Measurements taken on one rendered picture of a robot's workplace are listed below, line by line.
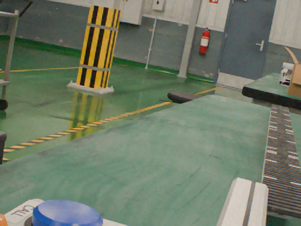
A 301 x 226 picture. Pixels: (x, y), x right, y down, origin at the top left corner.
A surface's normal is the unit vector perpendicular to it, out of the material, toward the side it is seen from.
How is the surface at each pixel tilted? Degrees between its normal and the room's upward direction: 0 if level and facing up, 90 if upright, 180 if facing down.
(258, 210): 0
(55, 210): 3
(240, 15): 90
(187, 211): 0
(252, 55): 90
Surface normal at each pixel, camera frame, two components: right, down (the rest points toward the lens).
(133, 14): -0.29, 0.13
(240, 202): 0.19, -0.96
